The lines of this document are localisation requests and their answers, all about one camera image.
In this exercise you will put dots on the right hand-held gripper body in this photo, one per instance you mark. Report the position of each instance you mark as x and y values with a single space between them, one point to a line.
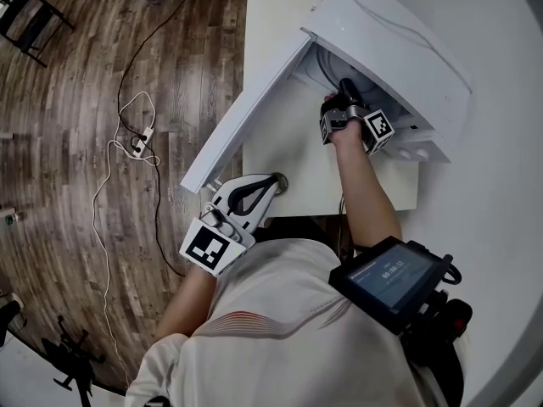
354 110

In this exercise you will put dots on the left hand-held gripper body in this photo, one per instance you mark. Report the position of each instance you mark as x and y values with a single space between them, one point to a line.
208 246

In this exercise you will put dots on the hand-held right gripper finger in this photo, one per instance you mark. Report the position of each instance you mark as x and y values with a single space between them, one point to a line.
348 89

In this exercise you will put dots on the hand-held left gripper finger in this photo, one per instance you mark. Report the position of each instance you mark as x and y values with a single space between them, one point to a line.
263 208
227 187

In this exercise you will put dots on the person's left forearm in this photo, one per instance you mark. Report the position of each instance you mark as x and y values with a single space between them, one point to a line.
186 303

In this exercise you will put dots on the person's right forearm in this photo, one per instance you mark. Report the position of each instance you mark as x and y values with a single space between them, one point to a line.
365 193

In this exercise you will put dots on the person's right hand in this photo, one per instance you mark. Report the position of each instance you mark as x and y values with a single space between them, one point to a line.
330 98

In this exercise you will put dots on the person's black shorts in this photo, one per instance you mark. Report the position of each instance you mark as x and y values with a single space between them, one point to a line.
297 229

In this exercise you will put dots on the white microwave oven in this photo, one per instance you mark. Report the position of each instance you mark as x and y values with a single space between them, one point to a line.
382 40

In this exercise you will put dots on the white power strip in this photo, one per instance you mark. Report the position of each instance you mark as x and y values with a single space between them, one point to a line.
143 140

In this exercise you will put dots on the person in white shirt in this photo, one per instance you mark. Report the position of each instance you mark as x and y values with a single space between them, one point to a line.
275 354

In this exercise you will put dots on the black chest-mounted screen device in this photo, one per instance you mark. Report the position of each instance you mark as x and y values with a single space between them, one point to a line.
390 278

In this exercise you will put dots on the black tripod stand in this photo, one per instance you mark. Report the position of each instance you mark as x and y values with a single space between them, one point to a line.
78 360

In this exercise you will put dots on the black folding chair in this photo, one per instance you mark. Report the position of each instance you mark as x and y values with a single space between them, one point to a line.
51 15

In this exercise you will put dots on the black chest device mount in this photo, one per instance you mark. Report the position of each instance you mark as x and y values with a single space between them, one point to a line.
449 325

